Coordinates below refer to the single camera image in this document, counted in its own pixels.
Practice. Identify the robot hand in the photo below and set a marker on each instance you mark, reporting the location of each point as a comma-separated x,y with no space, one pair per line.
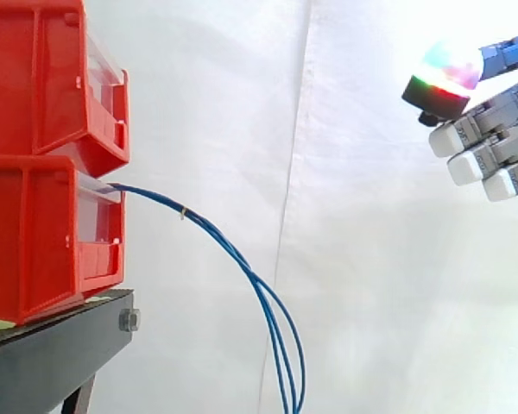
500,129

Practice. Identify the red plastic bin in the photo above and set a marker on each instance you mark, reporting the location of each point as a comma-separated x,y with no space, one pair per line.
8,86
4,241

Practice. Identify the black stand with green tape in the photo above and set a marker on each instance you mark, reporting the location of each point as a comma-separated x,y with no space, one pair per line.
47,366

